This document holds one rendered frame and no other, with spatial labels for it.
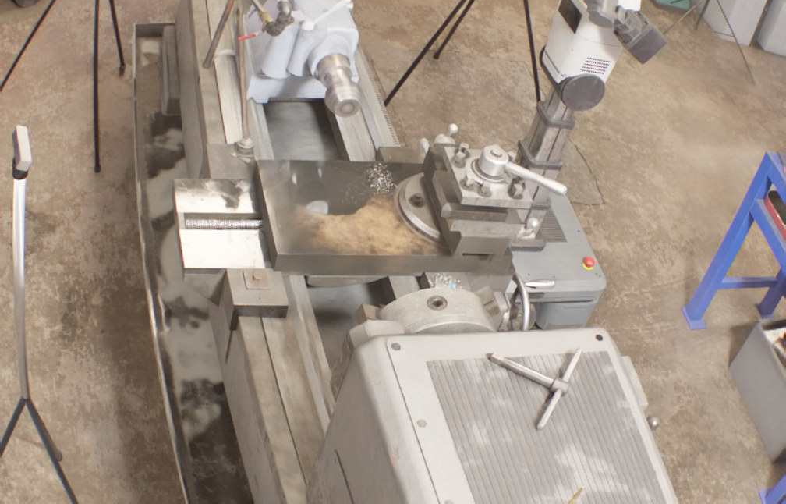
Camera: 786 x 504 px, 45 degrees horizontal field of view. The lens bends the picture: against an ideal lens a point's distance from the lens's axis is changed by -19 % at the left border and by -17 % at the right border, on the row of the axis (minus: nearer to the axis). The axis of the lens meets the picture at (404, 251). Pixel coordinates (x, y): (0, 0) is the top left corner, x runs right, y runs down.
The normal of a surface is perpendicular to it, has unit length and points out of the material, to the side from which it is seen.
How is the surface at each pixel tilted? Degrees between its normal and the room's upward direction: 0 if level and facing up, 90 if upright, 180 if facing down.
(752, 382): 90
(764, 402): 90
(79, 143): 0
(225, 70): 0
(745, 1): 90
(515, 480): 0
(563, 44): 90
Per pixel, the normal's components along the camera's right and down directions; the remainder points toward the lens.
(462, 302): 0.44, -0.70
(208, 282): 0.25, 0.70
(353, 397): -0.93, -0.01
